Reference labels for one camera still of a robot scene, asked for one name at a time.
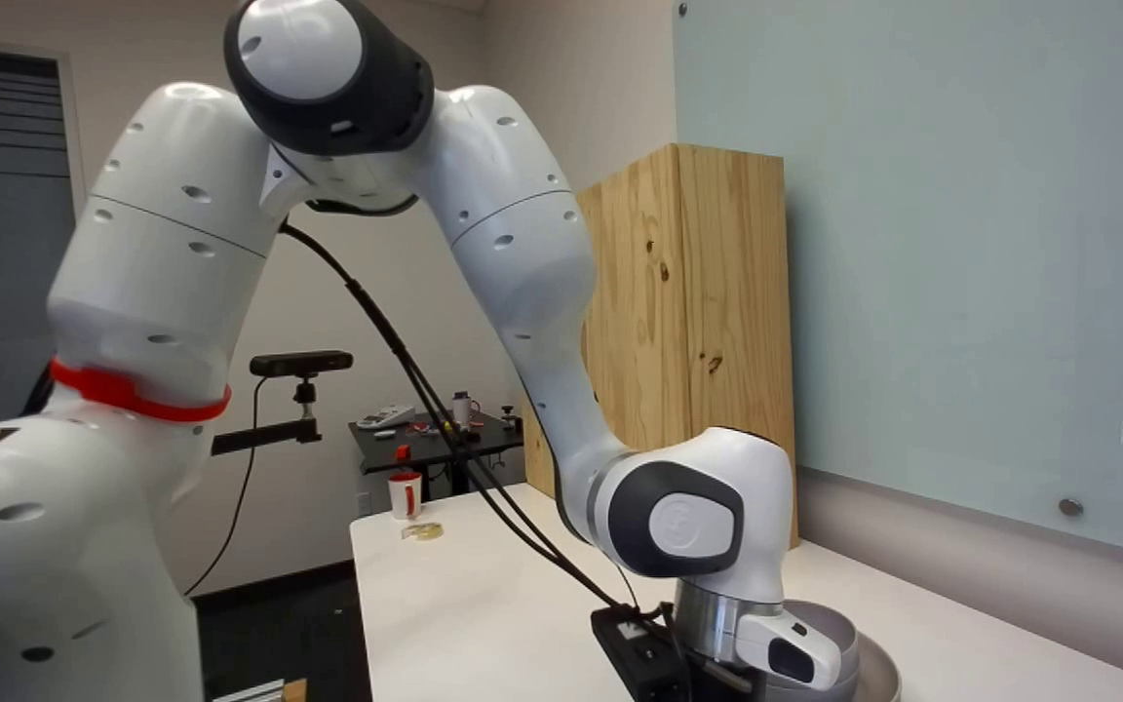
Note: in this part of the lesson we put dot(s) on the grey bowl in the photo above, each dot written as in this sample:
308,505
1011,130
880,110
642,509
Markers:
848,645

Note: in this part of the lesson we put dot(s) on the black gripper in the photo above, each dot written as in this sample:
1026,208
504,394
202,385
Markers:
717,686

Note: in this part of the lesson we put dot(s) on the black stereo camera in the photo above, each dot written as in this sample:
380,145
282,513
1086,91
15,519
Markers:
300,366

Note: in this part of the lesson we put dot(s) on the black side table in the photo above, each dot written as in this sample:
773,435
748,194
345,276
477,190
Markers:
391,452

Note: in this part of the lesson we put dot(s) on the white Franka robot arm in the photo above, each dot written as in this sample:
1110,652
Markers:
174,260

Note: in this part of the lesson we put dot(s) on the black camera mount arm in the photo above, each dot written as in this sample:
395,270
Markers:
261,439

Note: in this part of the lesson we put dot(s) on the small white bottle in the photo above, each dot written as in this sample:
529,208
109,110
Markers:
461,410

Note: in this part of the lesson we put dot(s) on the small red-capped bottle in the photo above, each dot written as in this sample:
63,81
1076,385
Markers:
401,492

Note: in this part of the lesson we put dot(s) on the metal whiteboard standoff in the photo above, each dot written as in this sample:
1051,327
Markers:
1071,509

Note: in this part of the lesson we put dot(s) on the tall wooden box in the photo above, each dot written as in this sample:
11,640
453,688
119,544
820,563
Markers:
717,288

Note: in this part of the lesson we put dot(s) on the glass whiteboard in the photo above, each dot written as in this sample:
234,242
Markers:
974,260

